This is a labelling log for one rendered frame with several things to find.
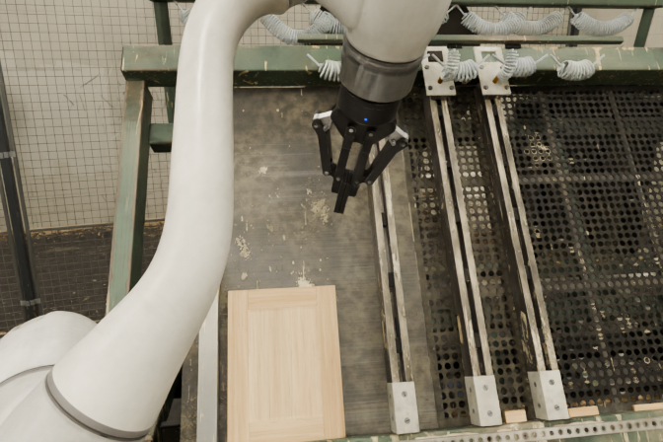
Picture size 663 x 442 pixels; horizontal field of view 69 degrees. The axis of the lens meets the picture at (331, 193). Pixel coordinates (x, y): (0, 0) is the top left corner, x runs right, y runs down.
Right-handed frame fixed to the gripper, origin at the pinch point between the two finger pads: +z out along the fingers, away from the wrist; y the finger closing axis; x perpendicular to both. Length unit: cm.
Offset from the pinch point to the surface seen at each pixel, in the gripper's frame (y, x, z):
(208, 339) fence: 25, -4, 77
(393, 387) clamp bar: -27, -1, 75
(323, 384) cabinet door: -9, 0, 81
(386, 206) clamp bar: -17, -48, 58
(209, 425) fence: 18, 15, 84
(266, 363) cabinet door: 8, -2, 80
